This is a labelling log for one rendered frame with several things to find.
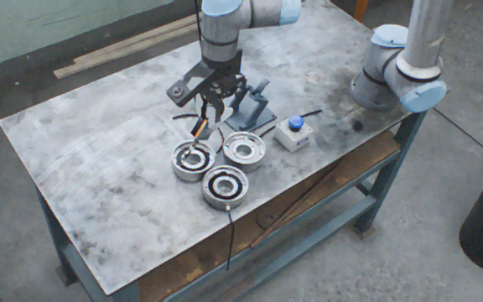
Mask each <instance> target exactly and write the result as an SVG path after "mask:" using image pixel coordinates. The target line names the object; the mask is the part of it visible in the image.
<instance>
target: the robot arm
mask: <svg viewBox="0 0 483 302"><path fill-rule="evenodd" d="M453 1H454V0H414V1H413V9H412V12H411V17H410V25H409V29H407V28H404V27H401V26H397V25H395V24H385V25H382V26H380V27H378V28H377V29H376V30H375V32H374V34H373V36H372V37H371V45H370V49H369V50H368V53H367V56H366V60H365V63H364V65H363V68H362V69H361V70H360V72H359V73H358V74H357V75H356V76H355V79H354V80H353V81H352V83H351V88H350V93H351V97H352V99H353V100H354V101H355V102H356V103H357V104H358V105H359V106H361V107H364V108H366V109H368V110H371V112H390V111H392V110H393V109H395V108H396V107H397V104H398V102H400V103H401V105H402V106H403V107H404V108H405V109H406V110H407V111H408V112H422V111H425V110H427V109H429V108H430V107H433V106H434V105H436V104H437V103H438V102H440V101H441V100H442V98H443V97H444V95H445V93H446V91H447V88H446V85H445V83H444V82H443V81H442V80H441V78H440V77H441V74H442V71H443V68H444V67H443V62H442V60H441V59H440V56H439V54H440V50H441V48H442V44H443V42H444V36H445V33H446V31H445V30H446V27H447V24H448V21H449V16H450V13H451V9H452V7H453V4H452V3H453ZM201 10H203V14H202V20H201V41H200V51H201V61H200V62H198V63H197V64H196V65H195V66H194V67H192V68H191V69H189V70H188V71H187V72H186V74H185V75H184V76H182V77H181V78H180V79H178V80H177V81H176V82H175V83H174V84H173V85H172V86H171V87H170V88H169V89H168V90H167V95H168V96H169V98H170V99H171V100H172V101H173V102H174V103H175V105H176V106H177V107H179V108H183V107H185V106H186V104H187V103H188V102H189V101H190V100H191V99H193V98H194V101H195V108H197V111H198V113H199V117H206V114H205V113H206V110H207V109H208V113H209V118H208V123H209V124H208V128H209V129H210V130H211V131H212V132H214V131H215V130H216V129H217V128H218V127H219V125H220V123H221V122H224V121H225V119H227V118H228V117H229V116H230V115H231V114H232V108H226V102H225V101H222V100H224V99H226V98H229V97H231V96H233V95H234V97H238V96H240V95H242V94H243V89H244V82H245V75H244V74H243V73H241V67H242V52H243V49H241V48H240V47H238V42H239V33H240V29H254V28H263V27H272V26H278V27H280V26H281V25H286V24H291V23H296V22H297V21H298V19H299V16H300V12H301V0H203V4H202V9H201ZM236 75H241V77H239V78H237V77H236ZM239 83H242V87H241V90H239V91H237V89H239V85H238V84H239ZM234 92H235V94H234Z"/></svg>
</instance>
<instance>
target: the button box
mask: <svg viewBox="0 0 483 302"><path fill-rule="evenodd" d="M289 118H290V117H289ZM313 131H314V130H313V129H312V128H311V127H310V126H308V125H307V124H306V123H305V122H304V125H303V126H302V127H301V128H294V127H292V126H291V125H290V124H288V118H287V120H285V121H283V122H281V123H279V124H277V126H276V130H274V135H273V136H274V137H275V138H276V139H277V140H278V141H279V142H280V143H281V144H282V145H283V146H284V147H285V148H286V149H287V150H288V151H289V152H291V153H292V152H294V151H295V150H297V149H299V148H302V147H303V145H305V144H307V143H310V141H311V138H312V135H313Z"/></svg>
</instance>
